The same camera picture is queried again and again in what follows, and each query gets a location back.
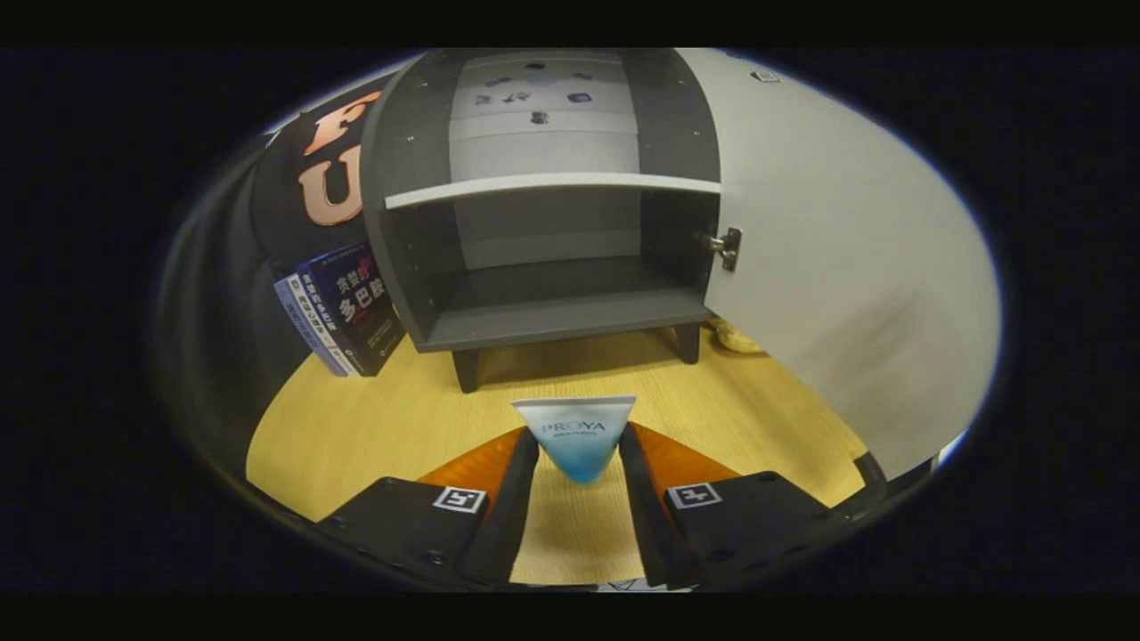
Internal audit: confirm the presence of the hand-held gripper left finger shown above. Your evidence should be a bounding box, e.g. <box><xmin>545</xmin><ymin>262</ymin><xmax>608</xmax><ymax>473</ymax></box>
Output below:
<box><xmin>312</xmin><ymin>427</ymin><xmax>542</xmax><ymax>590</ymax></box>

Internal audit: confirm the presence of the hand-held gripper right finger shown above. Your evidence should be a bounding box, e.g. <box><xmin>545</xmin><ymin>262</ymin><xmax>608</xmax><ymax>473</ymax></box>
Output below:
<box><xmin>617</xmin><ymin>423</ymin><xmax>856</xmax><ymax>590</ymax></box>

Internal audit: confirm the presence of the blue and white cosmetic tube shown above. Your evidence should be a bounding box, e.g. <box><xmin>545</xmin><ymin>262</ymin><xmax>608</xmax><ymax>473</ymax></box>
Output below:
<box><xmin>512</xmin><ymin>395</ymin><xmax>638</xmax><ymax>486</ymax></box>

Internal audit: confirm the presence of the white cabinet door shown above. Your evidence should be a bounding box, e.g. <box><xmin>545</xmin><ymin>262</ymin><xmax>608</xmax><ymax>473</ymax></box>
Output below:
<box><xmin>677</xmin><ymin>49</ymin><xmax>1003</xmax><ymax>482</ymax></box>

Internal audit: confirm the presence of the pale yellow soft toy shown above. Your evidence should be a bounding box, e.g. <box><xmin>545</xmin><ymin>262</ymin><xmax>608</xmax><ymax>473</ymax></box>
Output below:
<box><xmin>710</xmin><ymin>318</ymin><xmax>767</xmax><ymax>354</ymax></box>

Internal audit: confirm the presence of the dark grey cabinet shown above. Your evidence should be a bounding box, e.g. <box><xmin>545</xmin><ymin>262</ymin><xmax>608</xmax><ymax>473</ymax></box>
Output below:
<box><xmin>359</xmin><ymin>49</ymin><xmax>724</xmax><ymax>394</ymax></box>

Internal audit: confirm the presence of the dark blue book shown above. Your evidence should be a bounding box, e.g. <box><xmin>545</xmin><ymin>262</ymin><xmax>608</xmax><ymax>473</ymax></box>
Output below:
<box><xmin>298</xmin><ymin>242</ymin><xmax>408</xmax><ymax>377</ymax></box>

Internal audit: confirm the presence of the light blue book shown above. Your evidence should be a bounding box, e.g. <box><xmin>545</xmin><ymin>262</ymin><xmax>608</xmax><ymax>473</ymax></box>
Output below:
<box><xmin>285</xmin><ymin>272</ymin><xmax>357</xmax><ymax>377</ymax></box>
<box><xmin>273</xmin><ymin>276</ymin><xmax>344</xmax><ymax>377</ymax></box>

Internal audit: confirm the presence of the black backdrop cloth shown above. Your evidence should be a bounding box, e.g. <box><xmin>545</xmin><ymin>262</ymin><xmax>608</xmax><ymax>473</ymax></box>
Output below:
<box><xmin>153</xmin><ymin>67</ymin><xmax>397</xmax><ymax>486</ymax></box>

